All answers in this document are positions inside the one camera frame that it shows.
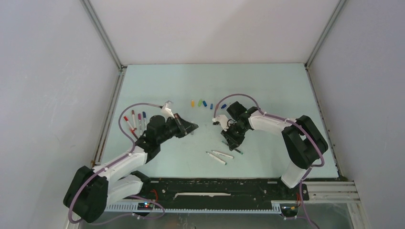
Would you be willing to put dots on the left controller board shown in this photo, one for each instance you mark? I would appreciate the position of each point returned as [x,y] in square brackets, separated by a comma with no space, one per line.
[145,206]

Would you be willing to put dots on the grey cap marker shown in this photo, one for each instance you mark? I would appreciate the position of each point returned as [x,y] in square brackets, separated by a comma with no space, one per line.
[223,154]

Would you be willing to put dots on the right controller board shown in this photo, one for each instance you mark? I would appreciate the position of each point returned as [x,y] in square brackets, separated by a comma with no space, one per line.
[289,209]

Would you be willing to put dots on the red pen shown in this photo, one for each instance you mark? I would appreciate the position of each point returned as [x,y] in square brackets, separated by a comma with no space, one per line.
[131,127]

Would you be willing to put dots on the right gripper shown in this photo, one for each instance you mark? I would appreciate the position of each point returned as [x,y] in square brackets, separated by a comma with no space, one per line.
[233,143]

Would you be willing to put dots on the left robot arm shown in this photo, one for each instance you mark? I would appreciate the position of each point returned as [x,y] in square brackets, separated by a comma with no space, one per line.
[93,189]

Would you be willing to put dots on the controller board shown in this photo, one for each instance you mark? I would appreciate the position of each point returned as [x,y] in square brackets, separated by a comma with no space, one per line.
[289,209]
[145,206]

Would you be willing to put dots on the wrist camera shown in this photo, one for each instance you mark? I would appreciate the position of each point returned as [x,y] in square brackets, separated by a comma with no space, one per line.
[221,120]
[166,110]

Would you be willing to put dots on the purple pen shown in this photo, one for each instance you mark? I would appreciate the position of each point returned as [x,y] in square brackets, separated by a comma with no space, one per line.
[140,122]

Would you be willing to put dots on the maroon pen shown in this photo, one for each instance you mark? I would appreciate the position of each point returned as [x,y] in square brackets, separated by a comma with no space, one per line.
[134,120]

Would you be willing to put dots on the navy blue cap pen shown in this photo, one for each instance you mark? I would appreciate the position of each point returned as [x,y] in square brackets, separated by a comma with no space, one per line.
[144,118]

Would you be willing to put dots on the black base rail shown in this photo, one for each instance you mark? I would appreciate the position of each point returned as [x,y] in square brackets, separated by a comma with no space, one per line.
[225,193]

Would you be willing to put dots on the green cap marker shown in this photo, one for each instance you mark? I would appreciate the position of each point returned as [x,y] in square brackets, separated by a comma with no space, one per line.
[216,158]

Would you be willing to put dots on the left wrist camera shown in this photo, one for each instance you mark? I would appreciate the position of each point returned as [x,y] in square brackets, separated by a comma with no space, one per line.
[166,110]

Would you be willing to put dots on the white cable duct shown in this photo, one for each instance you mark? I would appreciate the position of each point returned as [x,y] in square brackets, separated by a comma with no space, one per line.
[131,207]

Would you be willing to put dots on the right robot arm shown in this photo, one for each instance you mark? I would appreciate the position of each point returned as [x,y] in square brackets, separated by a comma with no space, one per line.
[304,142]

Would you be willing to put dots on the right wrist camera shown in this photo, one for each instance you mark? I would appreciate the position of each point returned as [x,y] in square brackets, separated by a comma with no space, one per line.
[221,120]

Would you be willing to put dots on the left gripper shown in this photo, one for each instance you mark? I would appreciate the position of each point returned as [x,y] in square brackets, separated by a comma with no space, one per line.
[184,127]

